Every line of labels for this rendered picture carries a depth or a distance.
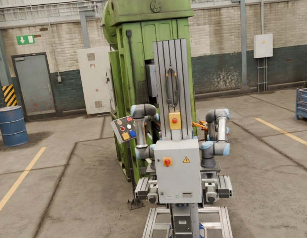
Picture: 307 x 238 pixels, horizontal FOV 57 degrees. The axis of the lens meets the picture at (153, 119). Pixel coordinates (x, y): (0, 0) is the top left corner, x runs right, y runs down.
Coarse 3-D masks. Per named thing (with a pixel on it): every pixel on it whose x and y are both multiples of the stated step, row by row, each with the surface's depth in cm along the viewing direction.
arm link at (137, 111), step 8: (144, 104) 271; (136, 112) 268; (144, 112) 268; (136, 120) 271; (136, 128) 273; (144, 128) 276; (136, 136) 276; (144, 136) 275; (144, 144) 275; (136, 152) 275; (144, 152) 274
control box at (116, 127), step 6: (114, 120) 331; (120, 120) 335; (126, 120) 340; (132, 120) 345; (114, 126) 330; (120, 126) 332; (126, 126) 337; (132, 126) 341; (120, 132) 329; (126, 132) 333; (120, 138) 327; (132, 138) 335
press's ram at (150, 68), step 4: (148, 64) 366; (152, 64) 358; (148, 68) 351; (152, 68) 348; (148, 72) 354; (152, 72) 349; (148, 76) 357; (152, 76) 350; (148, 80) 360; (152, 80) 351; (148, 84) 363; (152, 84) 352; (156, 84) 354; (148, 88) 367; (152, 88) 353; (156, 88) 355; (148, 92) 370; (152, 92) 355; (156, 92) 356; (152, 96) 357; (156, 96) 357
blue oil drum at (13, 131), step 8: (0, 112) 658; (8, 112) 660; (16, 112) 672; (0, 120) 665; (8, 120) 664; (16, 120) 673; (24, 120) 703; (0, 128) 675; (8, 128) 668; (16, 128) 675; (24, 128) 695; (8, 136) 673; (16, 136) 678; (24, 136) 693; (8, 144) 679; (16, 144) 681
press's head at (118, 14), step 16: (112, 0) 349; (128, 0) 333; (144, 0) 338; (160, 0) 344; (176, 0) 350; (112, 16) 367; (128, 16) 334; (144, 16) 340; (160, 16) 345; (176, 16) 351; (192, 16) 358
